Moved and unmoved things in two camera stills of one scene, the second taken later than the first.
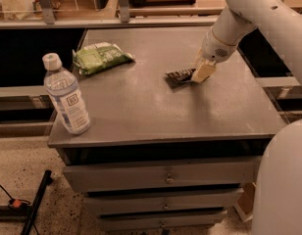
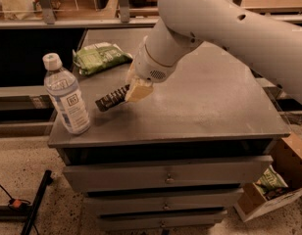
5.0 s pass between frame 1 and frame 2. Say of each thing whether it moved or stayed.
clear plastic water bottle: stayed
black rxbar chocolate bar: moved
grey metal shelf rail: stayed
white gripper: moved
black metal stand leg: stayed
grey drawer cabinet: stayed
